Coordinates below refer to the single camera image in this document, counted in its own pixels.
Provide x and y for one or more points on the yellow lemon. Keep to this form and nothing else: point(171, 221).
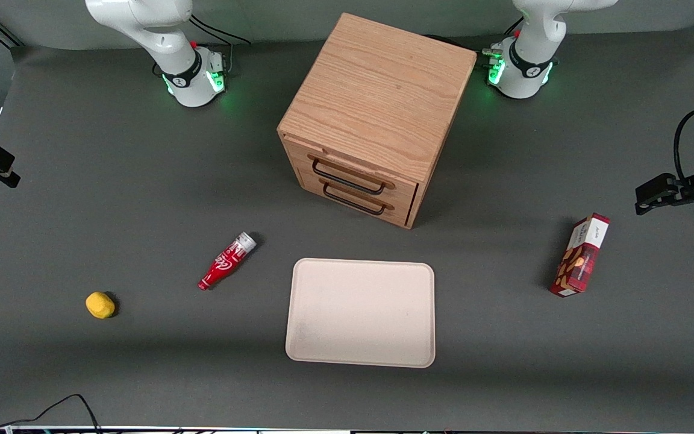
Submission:
point(100, 305)

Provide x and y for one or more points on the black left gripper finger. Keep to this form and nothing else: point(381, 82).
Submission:
point(641, 208)
point(657, 188)

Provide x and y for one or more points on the oak wooden drawer cabinet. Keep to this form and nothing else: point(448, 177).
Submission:
point(377, 90)

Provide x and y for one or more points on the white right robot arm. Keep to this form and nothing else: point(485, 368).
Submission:
point(166, 36)

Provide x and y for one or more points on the red cookie box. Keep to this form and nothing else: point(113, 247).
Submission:
point(581, 256)

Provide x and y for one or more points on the red cola bottle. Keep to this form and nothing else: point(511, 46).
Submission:
point(224, 264)

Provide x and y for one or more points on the beige plastic tray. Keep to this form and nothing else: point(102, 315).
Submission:
point(360, 313)

